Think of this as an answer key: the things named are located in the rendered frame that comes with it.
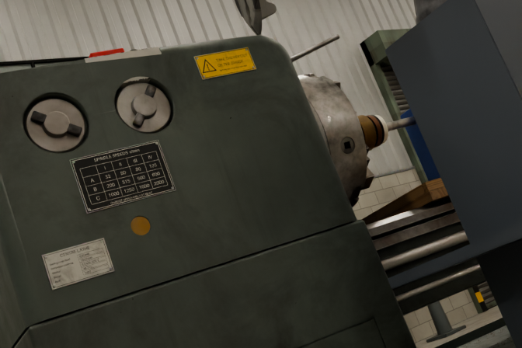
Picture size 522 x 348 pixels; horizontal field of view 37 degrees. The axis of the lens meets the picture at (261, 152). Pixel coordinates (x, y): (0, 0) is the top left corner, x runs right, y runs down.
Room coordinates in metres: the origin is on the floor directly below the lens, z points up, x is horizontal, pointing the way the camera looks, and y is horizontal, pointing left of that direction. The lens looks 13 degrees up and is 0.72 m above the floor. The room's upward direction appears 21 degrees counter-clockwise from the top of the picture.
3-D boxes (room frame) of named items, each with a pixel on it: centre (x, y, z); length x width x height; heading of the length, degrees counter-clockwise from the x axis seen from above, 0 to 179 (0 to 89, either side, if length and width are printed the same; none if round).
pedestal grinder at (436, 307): (10.40, -1.37, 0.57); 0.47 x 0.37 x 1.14; 131
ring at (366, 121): (1.73, -0.22, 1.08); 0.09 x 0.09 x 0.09; 29
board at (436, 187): (1.79, -0.33, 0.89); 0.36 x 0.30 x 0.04; 29
